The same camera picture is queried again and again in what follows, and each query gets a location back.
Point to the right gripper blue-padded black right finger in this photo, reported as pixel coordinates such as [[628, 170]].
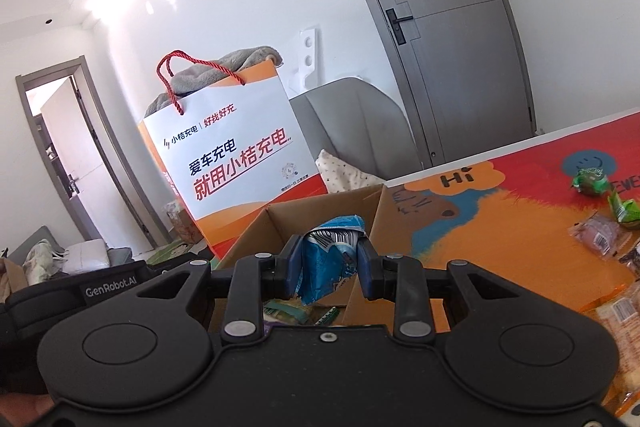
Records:
[[400, 280]]

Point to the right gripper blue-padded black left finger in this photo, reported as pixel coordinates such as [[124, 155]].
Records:
[[255, 279]]

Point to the blue snack packet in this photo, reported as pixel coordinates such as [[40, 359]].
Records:
[[329, 257]]

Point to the clear brown snack packet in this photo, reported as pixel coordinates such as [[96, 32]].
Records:
[[601, 235]]

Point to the green candy packet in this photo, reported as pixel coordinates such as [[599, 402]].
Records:
[[625, 211], [592, 181]]

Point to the person's left hand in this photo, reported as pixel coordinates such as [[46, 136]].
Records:
[[17, 409]]

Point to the dotted cream cushion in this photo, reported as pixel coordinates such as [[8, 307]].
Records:
[[338, 176]]

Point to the white orange paper bag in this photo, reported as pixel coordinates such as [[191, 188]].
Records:
[[231, 150]]

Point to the colourful cartoon table mat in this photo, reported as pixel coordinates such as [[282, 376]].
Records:
[[523, 354]]

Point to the grey chair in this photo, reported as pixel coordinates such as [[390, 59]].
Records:
[[355, 122]]

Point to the grey blanket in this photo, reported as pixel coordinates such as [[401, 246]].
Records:
[[201, 74]]

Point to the grey door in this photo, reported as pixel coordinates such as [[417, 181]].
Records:
[[461, 74]]

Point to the beige cracker packet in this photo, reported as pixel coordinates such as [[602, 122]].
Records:
[[619, 314]]

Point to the open interior door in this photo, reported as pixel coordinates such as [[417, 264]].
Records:
[[85, 162]]

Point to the white wall bracket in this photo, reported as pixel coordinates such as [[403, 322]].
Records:
[[307, 54]]

